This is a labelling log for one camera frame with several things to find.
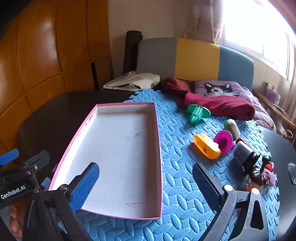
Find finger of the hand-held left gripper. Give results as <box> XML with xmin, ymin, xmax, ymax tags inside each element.
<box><xmin>0</xmin><ymin>149</ymin><xmax>19</xmax><ymax>166</ymax></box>
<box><xmin>22</xmin><ymin>151</ymin><xmax>50</xmax><ymax>177</ymax></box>

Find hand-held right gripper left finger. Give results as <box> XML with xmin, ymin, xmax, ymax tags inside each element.
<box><xmin>22</xmin><ymin>162</ymin><xmax>100</xmax><ymax>241</ymax></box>

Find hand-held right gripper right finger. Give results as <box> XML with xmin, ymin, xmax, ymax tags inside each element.
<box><xmin>192</xmin><ymin>163</ymin><xmax>269</xmax><ymax>241</ymax></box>

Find orange plastic toy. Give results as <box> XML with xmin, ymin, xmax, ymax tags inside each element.
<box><xmin>193</xmin><ymin>134</ymin><xmax>222</xmax><ymax>160</ymax></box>

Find magenta plastic spool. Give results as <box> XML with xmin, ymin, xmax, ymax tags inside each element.
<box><xmin>214</xmin><ymin>130</ymin><xmax>234</xmax><ymax>154</ymax></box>

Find pink cardboard box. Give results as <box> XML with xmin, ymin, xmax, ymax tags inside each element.
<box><xmin>48</xmin><ymin>103</ymin><xmax>163</xmax><ymax>220</ymax></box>

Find grey and black filter canister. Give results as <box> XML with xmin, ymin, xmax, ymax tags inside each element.
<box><xmin>232</xmin><ymin>141</ymin><xmax>260</xmax><ymax>173</ymax></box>

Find red capsule case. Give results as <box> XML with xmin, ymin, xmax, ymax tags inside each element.
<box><xmin>236</xmin><ymin>137</ymin><xmax>255</xmax><ymax>151</ymax></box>

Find white and green plastic device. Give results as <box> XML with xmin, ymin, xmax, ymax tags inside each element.
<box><xmin>224</xmin><ymin>119</ymin><xmax>241</xmax><ymax>141</ymax></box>

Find green plastic spool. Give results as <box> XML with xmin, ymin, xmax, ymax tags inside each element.
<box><xmin>186</xmin><ymin>104</ymin><xmax>211</xmax><ymax>125</ymax></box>

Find person's left hand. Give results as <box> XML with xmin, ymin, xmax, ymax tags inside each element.
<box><xmin>8</xmin><ymin>204</ymin><xmax>25</xmax><ymax>239</ymax></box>

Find blue foam mat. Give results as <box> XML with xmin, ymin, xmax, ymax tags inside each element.
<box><xmin>45</xmin><ymin>89</ymin><xmax>281</xmax><ymax>241</ymax></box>

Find dark red blanket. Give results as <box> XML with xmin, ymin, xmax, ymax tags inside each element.
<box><xmin>161</xmin><ymin>78</ymin><xmax>255</xmax><ymax>120</ymax></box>

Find dark grey round table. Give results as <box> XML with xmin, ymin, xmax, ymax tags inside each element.
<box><xmin>259</xmin><ymin>126</ymin><xmax>296</xmax><ymax>241</ymax></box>

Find pink floral quilt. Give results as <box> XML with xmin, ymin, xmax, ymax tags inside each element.
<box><xmin>243</xmin><ymin>87</ymin><xmax>275</xmax><ymax>130</ymax></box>

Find purple cat pillow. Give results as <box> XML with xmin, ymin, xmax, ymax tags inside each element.
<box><xmin>194</xmin><ymin>80</ymin><xmax>252</xmax><ymax>102</ymax></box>

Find wooden side shelf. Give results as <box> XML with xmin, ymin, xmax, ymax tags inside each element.
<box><xmin>253</xmin><ymin>89</ymin><xmax>296</xmax><ymax>130</ymax></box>

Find purple storage box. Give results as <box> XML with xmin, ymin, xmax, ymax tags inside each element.
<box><xmin>265</xmin><ymin>83</ymin><xmax>281</xmax><ymax>105</ymax></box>

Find wooden wardrobe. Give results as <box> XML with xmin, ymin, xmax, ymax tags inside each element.
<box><xmin>0</xmin><ymin>0</ymin><xmax>112</xmax><ymax>167</ymax></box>

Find white cloth bag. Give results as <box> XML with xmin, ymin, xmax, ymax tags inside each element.
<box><xmin>102</xmin><ymin>71</ymin><xmax>161</xmax><ymax>91</ymax></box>

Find grey yellow blue headboard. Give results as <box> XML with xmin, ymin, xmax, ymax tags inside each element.
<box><xmin>136</xmin><ymin>38</ymin><xmax>254</xmax><ymax>90</ymax></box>

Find window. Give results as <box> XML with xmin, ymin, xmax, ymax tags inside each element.
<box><xmin>220</xmin><ymin>0</ymin><xmax>296</xmax><ymax>81</ymax></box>

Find pink curtain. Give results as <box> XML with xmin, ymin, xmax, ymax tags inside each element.
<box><xmin>185</xmin><ymin>0</ymin><xmax>225</xmax><ymax>44</ymax></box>

